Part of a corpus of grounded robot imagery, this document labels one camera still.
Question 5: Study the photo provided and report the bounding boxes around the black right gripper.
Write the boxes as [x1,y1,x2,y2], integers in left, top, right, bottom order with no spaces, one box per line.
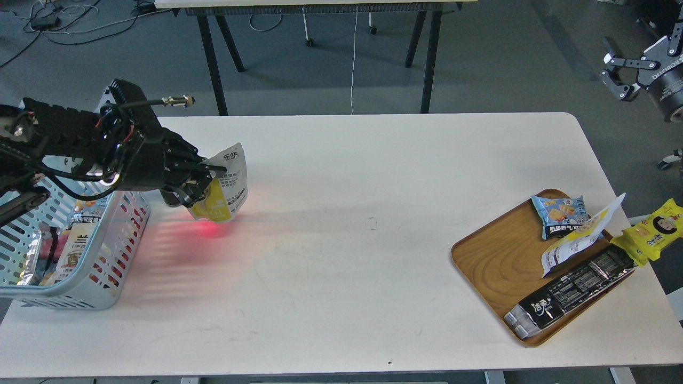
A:
[600,35,682,122]

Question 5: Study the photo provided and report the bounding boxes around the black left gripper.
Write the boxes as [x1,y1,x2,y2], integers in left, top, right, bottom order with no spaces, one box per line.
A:
[120,128,227,207]

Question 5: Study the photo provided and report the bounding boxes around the yellow grey nut snack pouch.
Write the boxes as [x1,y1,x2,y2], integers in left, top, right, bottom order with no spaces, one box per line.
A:
[188,142,248,223]

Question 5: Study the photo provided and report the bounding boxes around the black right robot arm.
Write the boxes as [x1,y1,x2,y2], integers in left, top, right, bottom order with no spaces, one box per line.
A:
[600,1,682,122]

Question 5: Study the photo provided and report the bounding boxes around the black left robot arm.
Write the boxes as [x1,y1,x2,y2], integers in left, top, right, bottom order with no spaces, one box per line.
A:
[1,79,227,225]

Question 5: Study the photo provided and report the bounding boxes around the light blue plastic basket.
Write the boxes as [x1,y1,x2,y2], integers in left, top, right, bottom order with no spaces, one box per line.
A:
[1,179,151,310]

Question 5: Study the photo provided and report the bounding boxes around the blue cracker snack bag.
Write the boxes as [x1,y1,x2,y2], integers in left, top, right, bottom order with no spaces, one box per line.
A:
[531,195,590,240]

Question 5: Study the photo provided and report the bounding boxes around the yellow cartoon face snack bag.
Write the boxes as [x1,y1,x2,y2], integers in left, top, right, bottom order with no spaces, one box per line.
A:
[610,198,682,267]

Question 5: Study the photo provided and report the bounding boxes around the snack packs inside basket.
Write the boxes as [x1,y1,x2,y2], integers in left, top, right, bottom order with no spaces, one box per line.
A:
[17,197,108,286]

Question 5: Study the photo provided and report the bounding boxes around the white yellow snack pouch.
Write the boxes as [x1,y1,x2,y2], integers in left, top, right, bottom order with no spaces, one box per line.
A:
[541,194,625,277]

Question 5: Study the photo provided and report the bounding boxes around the long black snack package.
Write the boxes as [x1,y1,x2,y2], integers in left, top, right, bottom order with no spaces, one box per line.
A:
[503,245,637,340]

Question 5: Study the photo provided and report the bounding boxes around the black leg background table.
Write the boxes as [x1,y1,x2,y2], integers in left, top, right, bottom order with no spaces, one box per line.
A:
[155,0,465,116]

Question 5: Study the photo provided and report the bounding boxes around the wooden tray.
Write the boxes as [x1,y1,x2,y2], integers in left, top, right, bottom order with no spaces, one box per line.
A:
[451,199,636,347]

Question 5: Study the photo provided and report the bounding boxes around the cables on floor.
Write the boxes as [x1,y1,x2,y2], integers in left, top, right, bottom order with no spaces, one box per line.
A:
[0,0,161,67]

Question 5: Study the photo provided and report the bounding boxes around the white hanging cable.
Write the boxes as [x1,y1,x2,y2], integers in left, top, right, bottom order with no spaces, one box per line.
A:
[350,11,359,115]

